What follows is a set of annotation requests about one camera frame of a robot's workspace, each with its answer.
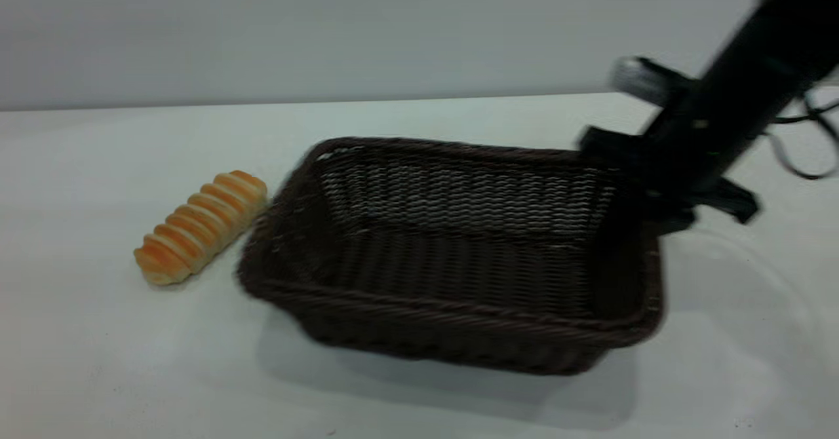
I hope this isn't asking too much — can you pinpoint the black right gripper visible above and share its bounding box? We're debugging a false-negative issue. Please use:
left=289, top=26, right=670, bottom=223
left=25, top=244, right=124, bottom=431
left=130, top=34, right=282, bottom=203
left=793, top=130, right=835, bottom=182
left=580, top=108, right=760, bottom=235

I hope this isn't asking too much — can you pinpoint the dark brown wicker basket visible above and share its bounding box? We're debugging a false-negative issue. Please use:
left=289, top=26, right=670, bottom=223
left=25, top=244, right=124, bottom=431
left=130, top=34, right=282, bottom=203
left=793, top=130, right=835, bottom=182
left=236, top=136, right=664, bottom=377

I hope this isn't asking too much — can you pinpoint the striped orange bread roll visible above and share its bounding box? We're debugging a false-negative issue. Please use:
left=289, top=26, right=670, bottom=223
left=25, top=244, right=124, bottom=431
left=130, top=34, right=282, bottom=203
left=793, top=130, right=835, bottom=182
left=133, top=170, right=268, bottom=286

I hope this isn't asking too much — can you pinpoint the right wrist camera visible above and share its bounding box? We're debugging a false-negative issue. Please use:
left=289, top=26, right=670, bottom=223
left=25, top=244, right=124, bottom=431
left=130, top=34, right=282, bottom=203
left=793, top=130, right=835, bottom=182
left=610, top=58, right=695, bottom=107

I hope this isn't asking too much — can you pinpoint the black cable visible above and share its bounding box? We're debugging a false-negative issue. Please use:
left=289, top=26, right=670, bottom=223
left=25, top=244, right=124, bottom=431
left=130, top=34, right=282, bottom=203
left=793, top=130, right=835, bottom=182
left=764, top=84, right=839, bottom=181

